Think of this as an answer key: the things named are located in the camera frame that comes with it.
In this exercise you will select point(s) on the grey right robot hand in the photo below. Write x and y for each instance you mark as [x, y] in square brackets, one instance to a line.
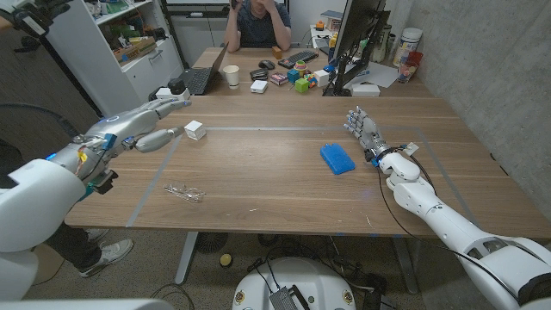
[369, 133]

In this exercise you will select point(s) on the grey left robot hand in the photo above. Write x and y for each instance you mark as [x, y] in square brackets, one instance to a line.
[125, 125]

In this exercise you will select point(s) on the clear glasses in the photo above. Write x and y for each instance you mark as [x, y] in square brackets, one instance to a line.
[189, 194]

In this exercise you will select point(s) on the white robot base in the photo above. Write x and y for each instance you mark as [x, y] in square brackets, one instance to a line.
[297, 275]

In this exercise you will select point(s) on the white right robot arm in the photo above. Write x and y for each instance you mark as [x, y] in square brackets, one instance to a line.
[452, 228]

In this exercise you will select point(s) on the operator forearm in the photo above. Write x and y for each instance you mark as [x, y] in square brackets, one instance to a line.
[5, 23]

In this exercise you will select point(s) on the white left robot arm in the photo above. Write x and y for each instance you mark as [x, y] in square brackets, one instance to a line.
[34, 202]

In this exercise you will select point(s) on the blue case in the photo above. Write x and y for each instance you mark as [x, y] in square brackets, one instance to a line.
[337, 159]

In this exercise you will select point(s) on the white block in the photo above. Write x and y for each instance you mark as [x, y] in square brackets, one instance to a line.
[195, 130]

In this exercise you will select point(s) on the small brown wooden block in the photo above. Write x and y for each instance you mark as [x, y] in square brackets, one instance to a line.
[276, 52]

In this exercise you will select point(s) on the long white box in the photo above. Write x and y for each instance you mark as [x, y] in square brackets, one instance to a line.
[365, 90]

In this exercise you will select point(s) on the white shelf cabinet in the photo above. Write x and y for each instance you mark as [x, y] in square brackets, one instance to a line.
[107, 82]

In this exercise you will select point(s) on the white power strip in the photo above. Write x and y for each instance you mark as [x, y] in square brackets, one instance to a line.
[163, 93]

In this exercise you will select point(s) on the white paper sheet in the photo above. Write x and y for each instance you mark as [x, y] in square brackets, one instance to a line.
[379, 75]

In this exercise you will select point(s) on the black power adapter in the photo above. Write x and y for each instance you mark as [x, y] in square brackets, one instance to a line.
[176, 85]

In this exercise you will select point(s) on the clear plastic cup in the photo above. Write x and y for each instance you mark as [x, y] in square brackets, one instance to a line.
[405, 72]

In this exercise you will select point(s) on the white cube box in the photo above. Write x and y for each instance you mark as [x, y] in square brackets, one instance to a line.
[321, 78]

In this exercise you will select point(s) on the cardboard box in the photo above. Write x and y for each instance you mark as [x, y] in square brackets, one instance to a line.
[133, 51]

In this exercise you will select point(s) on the colourful puzzle cube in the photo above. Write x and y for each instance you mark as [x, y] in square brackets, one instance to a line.
[311, 80]

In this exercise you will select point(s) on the green cube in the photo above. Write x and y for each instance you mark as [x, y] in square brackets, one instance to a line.
[301, 85]

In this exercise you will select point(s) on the black laptop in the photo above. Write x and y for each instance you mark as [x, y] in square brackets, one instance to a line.
[198, 79]

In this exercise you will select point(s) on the blue bottle yellow cap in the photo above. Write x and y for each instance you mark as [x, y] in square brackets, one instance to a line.
[332, 53]

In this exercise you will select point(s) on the dark glass jar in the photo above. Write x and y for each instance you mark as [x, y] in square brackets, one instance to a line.
[381, 45]

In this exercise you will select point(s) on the teal cube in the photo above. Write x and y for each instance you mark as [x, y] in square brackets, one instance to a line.
[293, 76]

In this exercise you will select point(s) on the colourful stacking toy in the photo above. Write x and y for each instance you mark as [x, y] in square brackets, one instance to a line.
[300, 66]

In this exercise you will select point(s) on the white canister blue print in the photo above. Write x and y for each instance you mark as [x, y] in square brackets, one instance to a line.
[408, 43]

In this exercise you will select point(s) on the black keyboard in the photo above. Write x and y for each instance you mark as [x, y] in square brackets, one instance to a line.
[298, 59]

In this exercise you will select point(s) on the pink card box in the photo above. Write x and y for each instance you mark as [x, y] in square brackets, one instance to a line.
[279, 78]

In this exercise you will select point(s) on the black monitor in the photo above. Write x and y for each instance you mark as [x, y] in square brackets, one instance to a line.
[355, 21]

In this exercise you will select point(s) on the white paper cup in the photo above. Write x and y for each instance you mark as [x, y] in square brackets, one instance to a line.
[231, 76]

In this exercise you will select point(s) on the orange gadget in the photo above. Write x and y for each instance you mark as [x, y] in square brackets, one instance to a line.
[320, 25]

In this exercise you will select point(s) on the small white flat box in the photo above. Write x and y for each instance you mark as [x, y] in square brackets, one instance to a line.
[258, 86]

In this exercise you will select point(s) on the black computer mouse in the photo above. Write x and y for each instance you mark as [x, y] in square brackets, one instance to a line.
[267, 64]

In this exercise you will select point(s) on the standing person dark trousers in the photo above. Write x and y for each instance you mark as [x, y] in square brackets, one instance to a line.
[69, 247]

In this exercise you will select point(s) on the grey table leg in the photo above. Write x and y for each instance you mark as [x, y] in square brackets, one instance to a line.
[186, 258]
[405, 267]

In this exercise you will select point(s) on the black wrist tracker device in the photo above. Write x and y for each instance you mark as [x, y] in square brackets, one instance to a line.
[32, 19]

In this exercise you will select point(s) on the black round floor fan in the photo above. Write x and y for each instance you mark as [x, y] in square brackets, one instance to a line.
[212, 242]

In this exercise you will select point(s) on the seated person dark shirt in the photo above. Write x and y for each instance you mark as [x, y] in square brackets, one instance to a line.
[258, 30]

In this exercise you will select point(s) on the black power brick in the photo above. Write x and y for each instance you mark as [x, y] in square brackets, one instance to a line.
[375, 290]

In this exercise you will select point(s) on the yellow ball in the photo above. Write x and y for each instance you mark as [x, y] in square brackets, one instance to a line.
[226, 260]

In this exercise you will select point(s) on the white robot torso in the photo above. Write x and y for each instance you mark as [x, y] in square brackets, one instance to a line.
[86, 305]

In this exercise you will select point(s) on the grey finned module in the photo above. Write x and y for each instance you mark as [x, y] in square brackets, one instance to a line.
[284, 299]

